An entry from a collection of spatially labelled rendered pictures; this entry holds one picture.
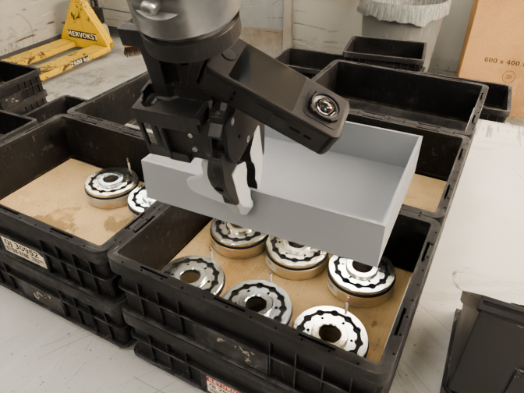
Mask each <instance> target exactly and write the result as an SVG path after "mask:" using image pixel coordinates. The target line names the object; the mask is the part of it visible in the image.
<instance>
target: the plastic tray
mask: <svg viewBox="0 0 524 393"><path fill-rule="evenodd" d="M422 139H423V136H420V135H415V134H411V133H404V132H399V131H395V130H391V129H384V128H380V127H376V126H368V125H364V124H359V123H355V122H348V121H345V126H344V129H343V131H342V135H341V137H340V138H339V139H338V140H337V142H336V143H335V144H334V145H333V146H332V147H331V148H330V150H329V151H327V152H326V153H324V154H317V153H316V152H314V151H312V150H310V149H308V148H307V147H304V146H303V145H301V144H300V143H297V142H295V141H294V140H292V139H290V138H288V137H287V136H285V135H283V134H281V133H279V132H278V131H276V130H274V129H272V128H271V127H269V126H266V125H265V131H264V154H263V168H262V175H261V181H260V189H254V188H251V187H250V196H251V199H252V201H253V207H252V208H251V210H250V211H249V212H248V214H247V215H241V214H236V213H234V212H232V211H231V210H229V209H228V207H227V206H226V205H225V204H223V203H221V202H218V201H216V200H213V199H211V198H209V197H206V196H203V195H200V194H199V193H195V192H194V191H192V190H191V189H190V188H189V186H188V183H187V179H188V178H189V177H190V176H194V175H201V174H203V170H202V167H201V161H202V160H203V159H202V158H194V159H193V160H192V162H191V163H187V162H183V161H177V160H172V159H170V158H167V157H163V156H160V155H156V154H149V155H147V156H146V157H145V158H143V159H142V160H141V163H142V168H143V177H144V182H145V187H146V193H147V198H150V199H152V200H157V201H160V202H163V203H166V204H170V205H173V206H176V207H180V208H183V209H186V210H188V211H193V212H196V213H198V214H203V215H206V216H209V217H212V218H216V219H219V220H222V221H226V222H229V223H232V224H234V225H239V226H242V227H244V228H249V229H252V230H255V231H258V232H262V233H265V234H268V235H272V236H275V237H278V238H280V239H285V240H288V241H290V242H294V243H298V244H301V245H304V246H308V247H311V248H314V249H316V250H321V251H324V252H326V253H331V254H334V255H336V256H340V257H344V258H347V259H350V260H354V261H357V262H360V263H362V264H367V265H370V266H372V267H377V266H378V264H379V262H380V260H381V257H382V254H383V252H384V248H385V247H386V244H387V242H388V239H389V236H390V234H391V230H392V229H393V226H394V224H395V221H396V218H397V217H398V213H399V211H400V208H401V206H402V203H403V200H404V199H405V195H406V193H407V190H408V188H409V185H410V183H411V181H412V177H413V175H414V172H415V170H416V164H417V160H418V157H419V152H420V147H421V143H422Z"/></svg>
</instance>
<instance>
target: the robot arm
mask: <svg viewBox="0 0 524 393"><path fill-rule="evenodd" d="M126 2H127V5H128V6H129V11H130V13H131V16H132V19H131V20H128V21H125V22H124V23H121V24H120V25H119V27H118V28H117V31H118V33H119V36H120V39H121V42H122V45H125V46H131V47H138V48H140V51H141V54H142V56H143V60H144V62H145V65H146V67H147V71H148V74H149V76H150V79H149V80H148V81H147V83H146V84H145V85H144V87H143V88H142V89H141V91H140V92H141V95H140V98H139V99H138V100H137V101H136V103H135V104H134V105H133V106H132V107H131V109H132V111H133V114H134V116H135V118H136V121H137V123H138V126H139V127H140V131H141V133H142V135H143V138H144V140H145V142H146V145H147V148H148V150H149V151H150V154H156V155H160V156H163V157H167V158H170V159H172V160H177V161H183V162H187V163H191V162H192V160H193V159H194V158H202V159H203V160H202V161H201V167H202V170H203V174H201V175H194V176H190V177H189V178H188V179H187V183H188V186H189V188H190V189H191V190H192V191H194V192H195V193H199V194H200V195H203V196H205V197H209V198H211V199H213V200H216V201H218V202H221V203H223V204H225V205H226V206H227V207H228V209H229V210H231V211H232V212H234V213H236V214H241V215H247V214H248V212H249V211H250V210H251V208H252V207H253V201H252V199H251V196H250V187H251V188H254V189H260V181H261V175H262V168H263V154H264V131H265V125H266V126H269V127H271V128H272V129H274V130H276V131H278V132H279V133H281V134H283V135H285V136H287V137H288V138H290V139H292V140H294V141H295V142H297V143H300V144H301V145H303V146H304V147H307V148H308V149H310V150H312V151H314V152H316V153H317V154H324V153H326V152H327V151H329V150H330V148H331V147H332V146H333V145H334V144H335V143H336V142H337V140H338V139H339V138H340V137H341V135H342V131H343V129H344V126H345V121H346V119H347V116H348V113H349V102H348V101H347V100H346V99H344V98H343V97H340V96H339V95H337V94H335V93H334V92H332V91H330V90H329V89H327V88H325V87H323V86H321V85H320V84H319V83H316V82H314V81H313V80H311V79H309V78H308V77H306V76H304V75H303V74H301V73H298V72H297V71H295V70H294V69H292V68H290V67H288V66H287V65H285V64H283V63H282V62H279V61H278V60H277V59H275V58H272V57H271V56H270V55H267V54H266V53H264V52H262V51H261V50H259V49H257V48H255V47H254V46H252V45H251V44H248V43H246V42H245V41H243V40H241V39H240V38H239V36H240V34H241V32H242V25H241V20H240V14H239V9H240V5H241V0H126ZM151 91H155V93H156V94H154V93H152V95H151V96H149V94H150V93H151ZM148 96H149V98H148V99H147V101H146V102H145V100H146V98H147V97H148ZM143 123H148V124H150V127H151V129H152V132H153V134H154V137H155V139H156V141H157V144H155V143H151V141H150V137H149V136H148V133H147V130H146V128H145V125H144V124H143Z"/></svg>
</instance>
